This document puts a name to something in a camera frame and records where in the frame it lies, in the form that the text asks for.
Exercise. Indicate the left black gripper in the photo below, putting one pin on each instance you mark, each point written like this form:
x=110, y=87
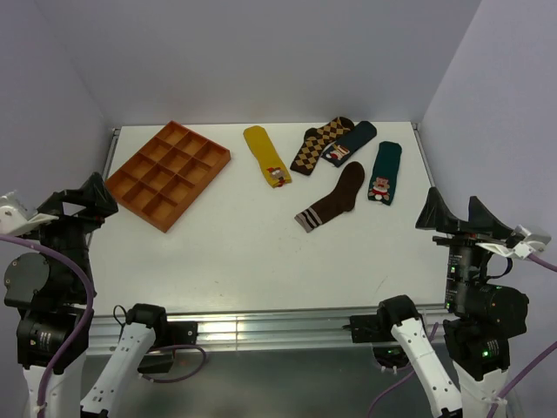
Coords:
x=95, y=197

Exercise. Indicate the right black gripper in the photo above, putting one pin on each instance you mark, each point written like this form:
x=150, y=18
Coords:
x=438, y=213

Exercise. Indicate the brown striped-cuff sock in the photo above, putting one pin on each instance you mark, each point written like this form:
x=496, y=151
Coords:
x=340, y=200

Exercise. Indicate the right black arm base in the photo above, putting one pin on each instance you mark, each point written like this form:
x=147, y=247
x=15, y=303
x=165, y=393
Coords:
x=389, y=357

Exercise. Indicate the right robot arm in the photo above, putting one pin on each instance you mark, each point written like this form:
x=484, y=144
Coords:
x=486, y=316

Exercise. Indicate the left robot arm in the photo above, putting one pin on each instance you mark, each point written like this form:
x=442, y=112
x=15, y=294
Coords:
x=51, y=286

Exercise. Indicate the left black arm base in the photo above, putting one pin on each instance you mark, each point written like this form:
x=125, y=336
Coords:
x=177, y=333

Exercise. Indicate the orange compartment tray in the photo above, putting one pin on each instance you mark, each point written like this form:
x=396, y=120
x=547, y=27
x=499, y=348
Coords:
x=165, y=176

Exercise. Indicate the dark green cartoon sock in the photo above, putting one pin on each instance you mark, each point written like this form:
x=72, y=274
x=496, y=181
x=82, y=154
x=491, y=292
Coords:
x=382, y=185

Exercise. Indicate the navy blue cartoon sock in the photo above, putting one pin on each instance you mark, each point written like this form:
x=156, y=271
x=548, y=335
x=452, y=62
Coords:
x=343, y=148

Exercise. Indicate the brown argyle sock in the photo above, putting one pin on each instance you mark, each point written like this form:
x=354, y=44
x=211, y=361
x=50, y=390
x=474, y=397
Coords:
x=315, y=141

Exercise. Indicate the yellow cartoon sock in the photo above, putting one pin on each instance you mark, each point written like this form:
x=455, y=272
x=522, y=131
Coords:
x=263, y=150

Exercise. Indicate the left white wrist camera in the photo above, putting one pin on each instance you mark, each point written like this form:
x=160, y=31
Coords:
x=17, y=218

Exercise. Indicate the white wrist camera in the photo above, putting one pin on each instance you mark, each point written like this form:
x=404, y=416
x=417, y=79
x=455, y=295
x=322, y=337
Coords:
x=521, y=243
x=17, y=218

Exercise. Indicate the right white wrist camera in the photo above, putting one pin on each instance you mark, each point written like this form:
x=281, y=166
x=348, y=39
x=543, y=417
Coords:
x=521, y=243

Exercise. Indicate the aluminium frame rail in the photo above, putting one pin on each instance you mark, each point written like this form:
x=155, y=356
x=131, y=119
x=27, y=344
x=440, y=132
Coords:
x=281, y=330

